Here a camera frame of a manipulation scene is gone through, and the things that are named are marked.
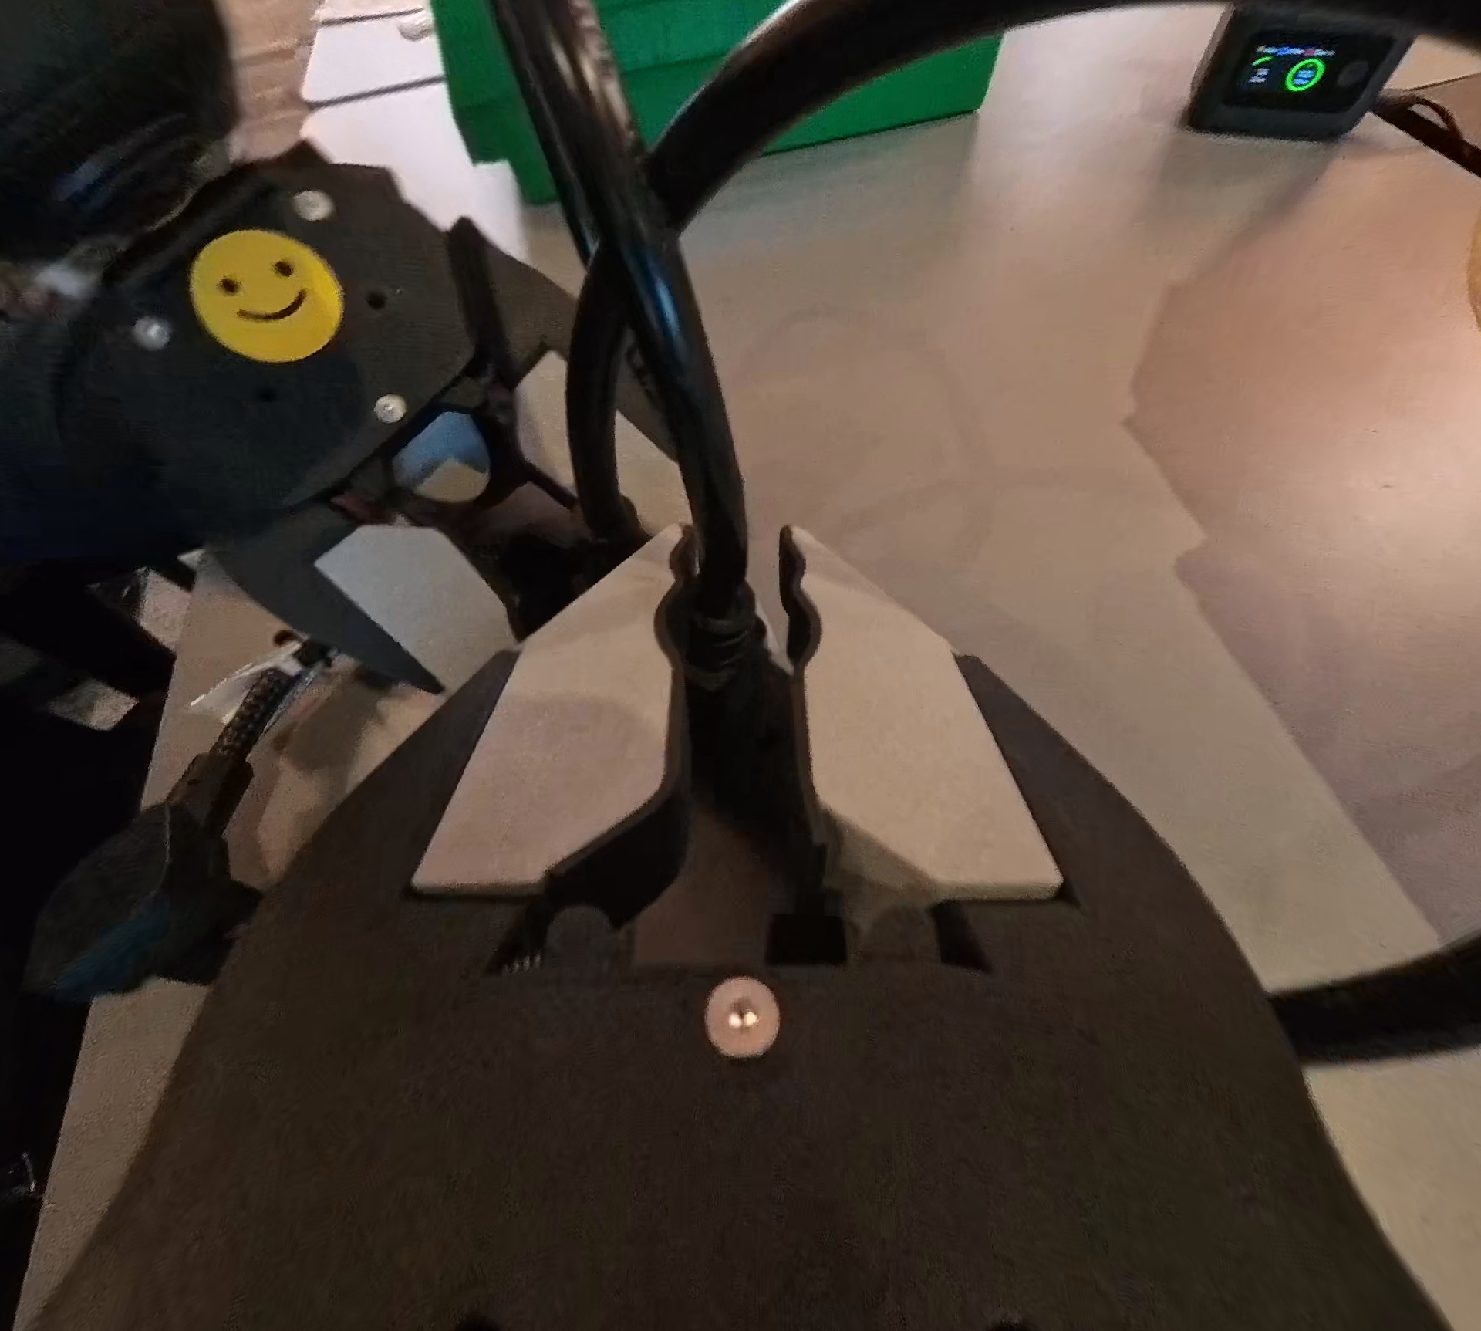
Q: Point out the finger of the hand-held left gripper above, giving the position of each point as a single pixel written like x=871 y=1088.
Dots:
x=417 y=590
x=547 y=404

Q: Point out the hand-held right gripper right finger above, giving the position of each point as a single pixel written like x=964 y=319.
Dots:
x=927 y=765

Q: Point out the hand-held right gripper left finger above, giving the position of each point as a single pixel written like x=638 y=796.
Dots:
x=567 y=765

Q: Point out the person's left forearm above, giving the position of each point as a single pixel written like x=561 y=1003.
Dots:
x=47 y=451

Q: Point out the dark charging case with screen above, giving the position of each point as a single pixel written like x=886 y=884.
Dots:
x=1297 y=81

